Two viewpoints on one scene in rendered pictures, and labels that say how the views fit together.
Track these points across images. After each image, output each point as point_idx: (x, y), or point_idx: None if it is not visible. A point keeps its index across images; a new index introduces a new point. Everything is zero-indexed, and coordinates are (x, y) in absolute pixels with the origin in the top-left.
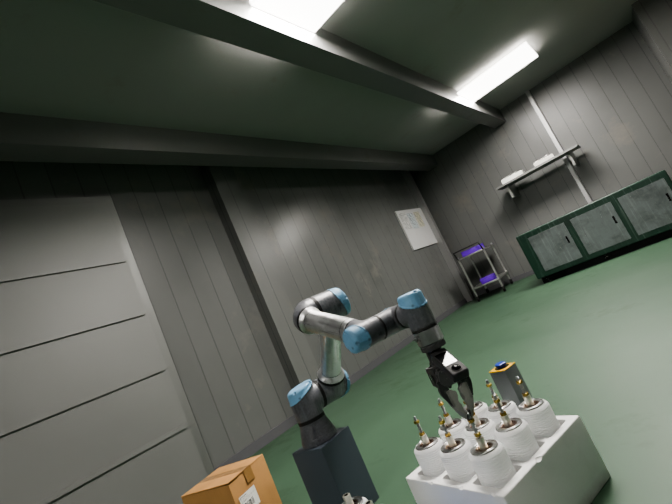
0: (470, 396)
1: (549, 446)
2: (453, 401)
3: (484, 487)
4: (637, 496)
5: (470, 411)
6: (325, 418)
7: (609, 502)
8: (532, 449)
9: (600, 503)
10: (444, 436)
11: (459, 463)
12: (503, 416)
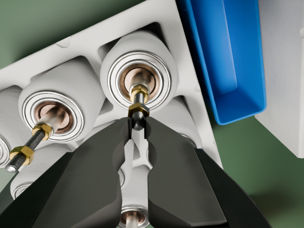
0: (87, 150)
1: (29, 57)
2: (186, 160)
3: (175, 51)
4: (6, 14)
5: (127, 118)
6: None
7: (37, 32)
8: (57, 67)
9: (46, 39)
10: None
11: (181, 117)
12: (47, 125)
